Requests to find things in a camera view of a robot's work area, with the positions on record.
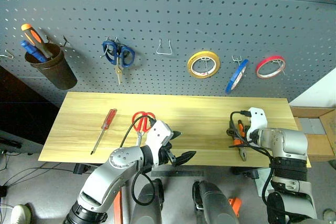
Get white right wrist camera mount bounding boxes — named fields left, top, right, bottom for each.
left=246, top=107, right=269, bottom=141

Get cardboard box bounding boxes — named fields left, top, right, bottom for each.
left=289, top=106, right=336, bottom=162

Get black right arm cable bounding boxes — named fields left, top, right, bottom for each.
left=230, top=110, right=276, bottom=199

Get blue handled tool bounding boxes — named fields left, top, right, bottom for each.
left=20, top=40, right=47, bottom=63

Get black table foot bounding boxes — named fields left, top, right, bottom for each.
left=230, top=167, right=260, bottom=180
left=72, top=163, right=92, bottom=175

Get dark brown cup holder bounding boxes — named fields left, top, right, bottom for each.
left=24, top=43, right=78, bottom=90

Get blue tape roll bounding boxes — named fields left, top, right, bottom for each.
left=225, top=59, right=250, bottom=94

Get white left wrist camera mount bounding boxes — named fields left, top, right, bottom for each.
left=145, top=120, right=174, bottom=154

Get orange strip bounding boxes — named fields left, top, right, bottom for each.
left=113, top=189, right=124, bottom=224

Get black table crossbar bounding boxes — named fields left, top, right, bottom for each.
left=151, top=170, right=205, bottom=178

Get red handled screwdriver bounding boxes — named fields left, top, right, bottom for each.
left=90, top=108, right=118, bottom=155

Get blue handled scissors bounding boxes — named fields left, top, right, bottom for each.
left=101, top=39, right=136, bottom=86

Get orange plastic clip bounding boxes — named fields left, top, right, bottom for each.
left=227, top=197, right=243, bottom=217

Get red tape roll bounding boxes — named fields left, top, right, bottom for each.
left=255, top=55, right=287, bottom=80

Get white shoe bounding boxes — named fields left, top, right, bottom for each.
left=9, top=204, right=33, bottom=224

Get orange grey handled screwdriver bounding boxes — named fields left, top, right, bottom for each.
left=20, top=23, right=55, bottom=61

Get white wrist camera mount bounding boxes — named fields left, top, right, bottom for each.
left=246, top=107, right=269, bottom=141
left=145, top=120, right=174, bottom=154

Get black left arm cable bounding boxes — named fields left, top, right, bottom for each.
left=120, top=117, right=159, bottom=206

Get yellow tape roll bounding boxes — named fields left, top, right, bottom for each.
left=186, top=49, right=222, bottom=79

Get metal wire loop hook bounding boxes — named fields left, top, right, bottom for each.
left=156, top=38, right=173, bottom=55

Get grey pegboard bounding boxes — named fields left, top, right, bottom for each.
left=0, top=0, right=336, bottom=104

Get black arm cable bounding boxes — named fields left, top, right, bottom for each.
left=120, top=117, right=159, bottom=206
left=230, top=110, right=276, bottom=199

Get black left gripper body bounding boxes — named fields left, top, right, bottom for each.
left=156, top=140, right=176, bottom=168

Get black floor cables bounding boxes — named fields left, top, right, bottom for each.
left=0, top=150, right=76, bottom=198

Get grey shoe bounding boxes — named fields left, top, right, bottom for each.
left=322, top=208, right=336, bottom=222

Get red handled scissors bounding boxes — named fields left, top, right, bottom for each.
left=131, top=111, right=156, bottom=146

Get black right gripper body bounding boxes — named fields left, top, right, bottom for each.
left=226, top=123, right=249, bottom=144

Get dark cabinet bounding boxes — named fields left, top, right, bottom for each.
left=0, top=65, right=60, bottom=146

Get orange black pliers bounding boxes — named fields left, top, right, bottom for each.
left=230, top=120, right=249, bottom=162

